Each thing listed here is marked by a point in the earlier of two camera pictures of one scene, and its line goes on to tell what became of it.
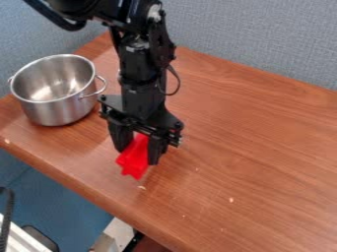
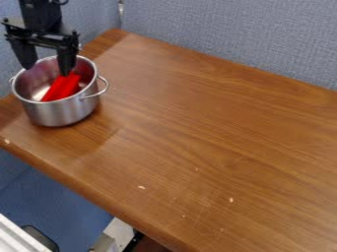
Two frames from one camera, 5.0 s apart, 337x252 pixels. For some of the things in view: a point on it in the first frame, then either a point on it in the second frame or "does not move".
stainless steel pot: [56, 87] does not move
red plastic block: [132, 160] → [63, 87]
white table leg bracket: [115, 238] does not move
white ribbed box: [20, 241] does not move
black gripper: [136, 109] → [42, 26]
